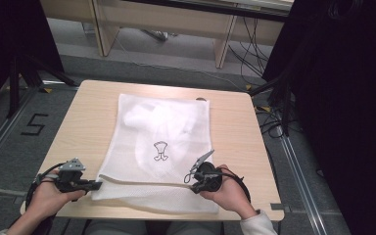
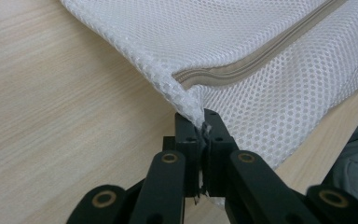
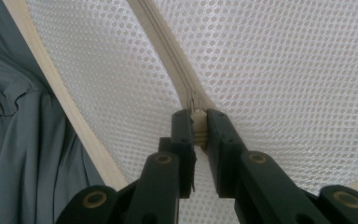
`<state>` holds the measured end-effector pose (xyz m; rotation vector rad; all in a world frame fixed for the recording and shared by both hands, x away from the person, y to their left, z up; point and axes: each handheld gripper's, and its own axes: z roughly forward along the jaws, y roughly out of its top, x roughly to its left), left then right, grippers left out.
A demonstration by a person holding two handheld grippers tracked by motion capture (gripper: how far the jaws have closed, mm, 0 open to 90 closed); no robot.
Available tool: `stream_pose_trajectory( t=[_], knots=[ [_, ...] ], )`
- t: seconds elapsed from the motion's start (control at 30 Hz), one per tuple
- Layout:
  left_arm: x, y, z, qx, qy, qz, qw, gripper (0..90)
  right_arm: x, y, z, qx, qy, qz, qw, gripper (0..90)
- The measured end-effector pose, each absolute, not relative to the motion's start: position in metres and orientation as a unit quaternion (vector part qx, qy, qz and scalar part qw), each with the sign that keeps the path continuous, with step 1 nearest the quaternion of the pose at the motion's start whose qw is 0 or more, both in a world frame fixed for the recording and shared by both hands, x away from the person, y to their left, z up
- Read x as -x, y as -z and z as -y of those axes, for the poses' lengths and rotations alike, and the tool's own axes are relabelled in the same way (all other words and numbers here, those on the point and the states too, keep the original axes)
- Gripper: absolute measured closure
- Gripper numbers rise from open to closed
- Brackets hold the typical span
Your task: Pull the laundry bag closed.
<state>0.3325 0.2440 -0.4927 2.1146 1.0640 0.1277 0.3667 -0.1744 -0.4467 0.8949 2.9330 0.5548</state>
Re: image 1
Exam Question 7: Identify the black curtain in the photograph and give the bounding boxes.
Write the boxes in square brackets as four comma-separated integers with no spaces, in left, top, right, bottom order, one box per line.
[0,0,65,112]
[262,0,376,235]

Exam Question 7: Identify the light wooden desk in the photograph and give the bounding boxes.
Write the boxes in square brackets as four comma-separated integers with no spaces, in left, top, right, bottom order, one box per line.
[39,0,296,70]

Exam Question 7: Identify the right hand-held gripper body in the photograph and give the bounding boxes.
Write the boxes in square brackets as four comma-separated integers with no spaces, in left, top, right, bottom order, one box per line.
[190,149,225,194]

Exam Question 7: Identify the person's right hand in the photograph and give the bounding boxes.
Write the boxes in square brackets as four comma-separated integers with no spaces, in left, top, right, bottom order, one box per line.
[199,164,259,220]

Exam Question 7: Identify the bundle of black floor cables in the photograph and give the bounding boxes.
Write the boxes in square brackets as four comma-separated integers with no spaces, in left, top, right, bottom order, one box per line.
[227,16,303,140]

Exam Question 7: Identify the black metal stand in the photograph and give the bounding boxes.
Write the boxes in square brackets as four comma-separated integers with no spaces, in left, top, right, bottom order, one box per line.
[7,53,79,119]
[249,72,297,136]

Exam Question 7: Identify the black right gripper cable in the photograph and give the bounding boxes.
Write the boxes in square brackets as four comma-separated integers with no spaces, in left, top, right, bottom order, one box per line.
[220,168,253,204]

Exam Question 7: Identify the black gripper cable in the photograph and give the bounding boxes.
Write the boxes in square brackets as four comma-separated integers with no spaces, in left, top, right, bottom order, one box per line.
[24,162,67,212]
[220,168,253,204]

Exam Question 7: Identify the person's gray trousers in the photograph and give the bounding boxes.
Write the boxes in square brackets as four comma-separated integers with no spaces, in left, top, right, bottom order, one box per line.
[83,219,243,235]

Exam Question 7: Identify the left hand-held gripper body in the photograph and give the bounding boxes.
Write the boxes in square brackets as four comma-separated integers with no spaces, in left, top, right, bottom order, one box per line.
[54,158,93,194]

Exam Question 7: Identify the gray tape strip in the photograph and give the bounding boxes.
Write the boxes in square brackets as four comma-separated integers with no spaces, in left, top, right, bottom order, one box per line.
[269,202,292,213]

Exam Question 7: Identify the white garment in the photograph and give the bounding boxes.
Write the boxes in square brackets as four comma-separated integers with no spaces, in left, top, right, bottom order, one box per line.
[123,100,197,170]

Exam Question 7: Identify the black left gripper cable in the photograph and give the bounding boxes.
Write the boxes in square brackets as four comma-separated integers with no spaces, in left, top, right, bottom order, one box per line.
[24,162,67,212]

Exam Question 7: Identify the white mesh laundry bag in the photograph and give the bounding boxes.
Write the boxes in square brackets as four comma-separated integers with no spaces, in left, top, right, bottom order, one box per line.
[91,93,221,215]

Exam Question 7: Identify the person's left hand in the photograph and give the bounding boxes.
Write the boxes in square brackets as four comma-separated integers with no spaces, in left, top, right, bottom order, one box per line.
[32,178,88,220]

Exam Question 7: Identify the metal floor rail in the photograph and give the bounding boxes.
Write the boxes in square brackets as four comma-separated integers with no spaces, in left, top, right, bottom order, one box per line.
[0,86,38,177]
[275,125,329,235]

